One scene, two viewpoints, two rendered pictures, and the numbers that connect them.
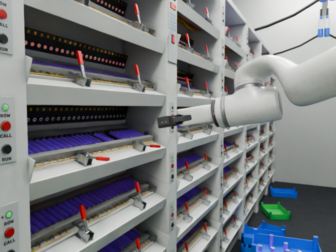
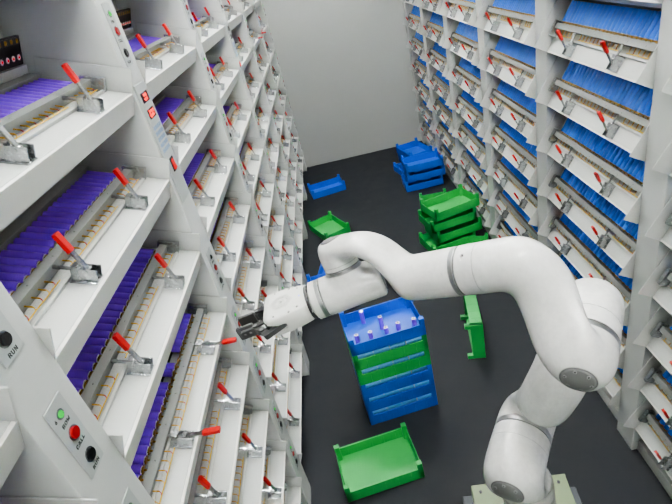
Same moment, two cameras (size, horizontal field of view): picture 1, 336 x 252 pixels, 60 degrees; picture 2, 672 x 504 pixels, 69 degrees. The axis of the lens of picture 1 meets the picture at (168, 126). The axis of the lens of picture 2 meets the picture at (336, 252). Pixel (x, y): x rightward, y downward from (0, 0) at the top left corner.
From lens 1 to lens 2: 0.61 m
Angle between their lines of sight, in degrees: 34
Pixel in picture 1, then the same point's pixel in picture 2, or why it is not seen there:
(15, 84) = (120, 474)
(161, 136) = (214, 302)
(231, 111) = (334, 306)
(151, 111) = not seen: hidden behind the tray
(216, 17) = (179, 20)
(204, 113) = (303, 316)
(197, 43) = not seen: hidden behind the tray
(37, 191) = not seen: outside the picture
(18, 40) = (95, 431)
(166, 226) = (259, 391)
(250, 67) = (342, 255)
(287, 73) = (396, 278)
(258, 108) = (364, 296)
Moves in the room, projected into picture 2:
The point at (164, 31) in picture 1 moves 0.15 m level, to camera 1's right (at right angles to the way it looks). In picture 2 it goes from (160, 164) to (221, 142)
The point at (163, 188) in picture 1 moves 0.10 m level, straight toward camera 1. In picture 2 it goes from (241, 357) to (254, 376)
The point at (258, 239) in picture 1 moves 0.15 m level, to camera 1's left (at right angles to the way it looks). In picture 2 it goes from (346, 320) to (315, 337)
